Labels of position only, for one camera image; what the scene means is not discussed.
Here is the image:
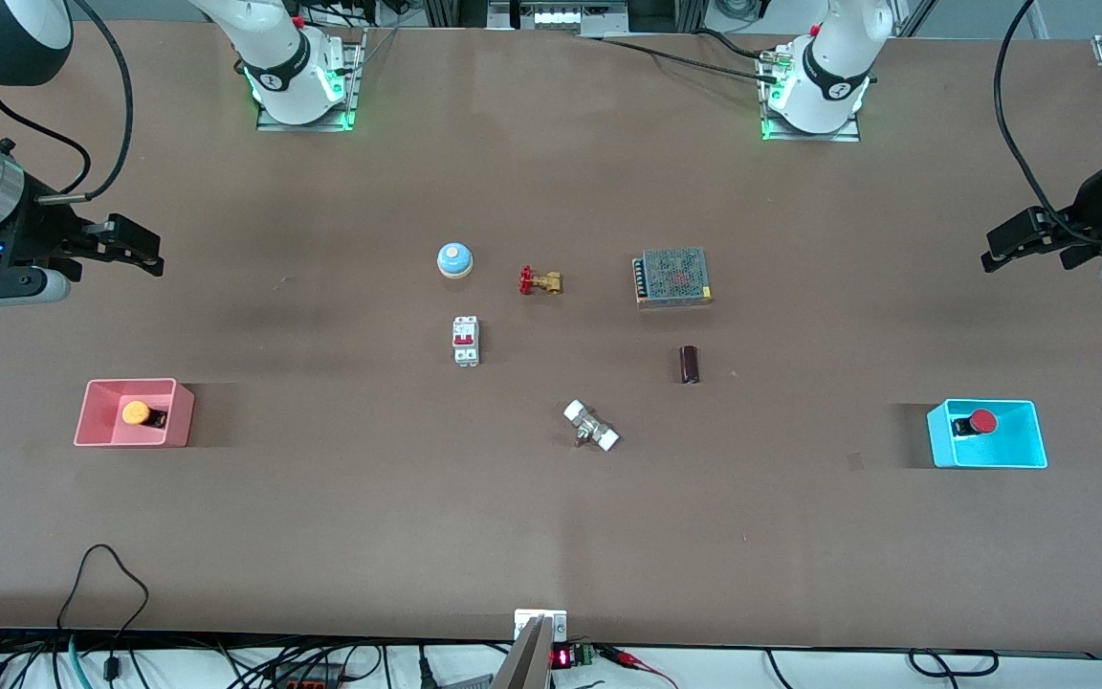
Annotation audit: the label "pink plastic box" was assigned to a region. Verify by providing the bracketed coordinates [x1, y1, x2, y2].
[74, 378, 196, 449]

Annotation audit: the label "cyan plastic box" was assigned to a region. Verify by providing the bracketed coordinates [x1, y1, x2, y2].
[926, 398, 1049, 470]

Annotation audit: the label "metal mesh power supply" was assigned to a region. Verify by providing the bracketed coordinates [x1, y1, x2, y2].
[632, 247, 714, 307]

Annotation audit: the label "steel pipe fitting white ends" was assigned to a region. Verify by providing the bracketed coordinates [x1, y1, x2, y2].
[563, 399, 621, 453]

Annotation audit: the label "white power strip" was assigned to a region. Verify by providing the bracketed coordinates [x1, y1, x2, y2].
[489, 0, 628, 35]

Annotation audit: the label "red clip lead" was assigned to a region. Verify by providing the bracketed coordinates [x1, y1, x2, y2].
[599, 646, 681, 689]

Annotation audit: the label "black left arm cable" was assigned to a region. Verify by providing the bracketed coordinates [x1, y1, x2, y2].
[993, 0, 1088, 242]

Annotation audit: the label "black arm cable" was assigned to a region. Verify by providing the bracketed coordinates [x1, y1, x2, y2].
[0, 0, 135, 204]
[993, 0, 1088, 242]

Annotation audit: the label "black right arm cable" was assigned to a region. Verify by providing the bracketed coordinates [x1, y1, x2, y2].
[0, 0, 135, 204]

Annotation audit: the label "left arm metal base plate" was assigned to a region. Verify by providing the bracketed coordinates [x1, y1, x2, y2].
[760, 48, 862, 144]

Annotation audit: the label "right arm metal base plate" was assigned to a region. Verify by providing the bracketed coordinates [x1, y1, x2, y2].
[256, 29, 366, 132]

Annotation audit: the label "black looped cable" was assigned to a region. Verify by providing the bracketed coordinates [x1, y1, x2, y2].
[55, 545, 150, 689]

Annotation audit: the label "black cable across table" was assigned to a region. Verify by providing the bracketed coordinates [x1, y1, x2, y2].
[578, 29, 783, 85]

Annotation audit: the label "green cable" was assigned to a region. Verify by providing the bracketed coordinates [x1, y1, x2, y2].
[66, 633, 96, 689]

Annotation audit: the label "black coiled cable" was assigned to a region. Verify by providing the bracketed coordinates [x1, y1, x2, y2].
[907, 649, 1000, 678]

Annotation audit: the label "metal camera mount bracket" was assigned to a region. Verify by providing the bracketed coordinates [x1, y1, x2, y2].
[492, 609, 569, 689]

